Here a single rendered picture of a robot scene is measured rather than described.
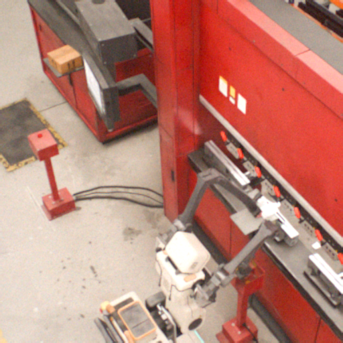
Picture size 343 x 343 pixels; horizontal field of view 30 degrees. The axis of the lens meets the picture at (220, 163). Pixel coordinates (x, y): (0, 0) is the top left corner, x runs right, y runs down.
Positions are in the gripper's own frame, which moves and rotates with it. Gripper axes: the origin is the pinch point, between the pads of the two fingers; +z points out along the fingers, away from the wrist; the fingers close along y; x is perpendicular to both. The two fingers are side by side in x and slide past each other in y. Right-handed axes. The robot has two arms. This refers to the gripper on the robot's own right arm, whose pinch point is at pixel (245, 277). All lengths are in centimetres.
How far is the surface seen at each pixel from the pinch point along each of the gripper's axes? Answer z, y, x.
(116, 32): -113, 18, 131
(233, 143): -37, 46, 66
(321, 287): -2.8, 31.3, -37.3
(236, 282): 6.4, -5.7, 4.3
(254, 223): -14.2, 24.7, 19.8
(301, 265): 0.6, 32.3, -16.7
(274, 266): 10.0, 21.1, -1.1
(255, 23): -137, 69, 49
